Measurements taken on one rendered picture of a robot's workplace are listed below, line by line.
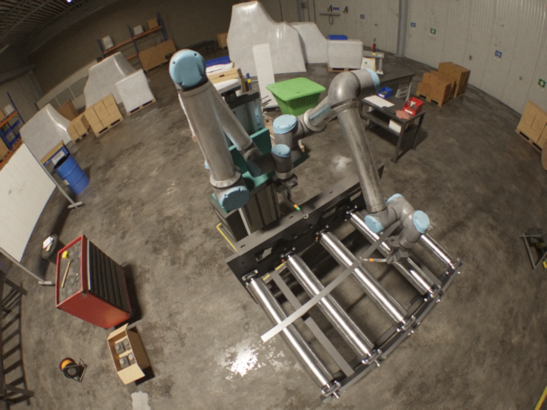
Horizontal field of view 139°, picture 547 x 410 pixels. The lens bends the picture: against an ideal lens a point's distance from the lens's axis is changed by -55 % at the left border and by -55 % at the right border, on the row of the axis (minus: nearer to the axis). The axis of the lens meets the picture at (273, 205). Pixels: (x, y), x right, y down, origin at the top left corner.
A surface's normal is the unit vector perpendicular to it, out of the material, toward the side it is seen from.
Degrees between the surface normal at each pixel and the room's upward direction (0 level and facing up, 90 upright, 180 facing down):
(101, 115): 90
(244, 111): 90
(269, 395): 0
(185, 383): 0
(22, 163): 90
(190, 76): 82
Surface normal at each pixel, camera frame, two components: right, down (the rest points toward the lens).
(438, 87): -0.81, 0.51
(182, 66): 0.40, 0.57
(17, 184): 0.98, -0.18
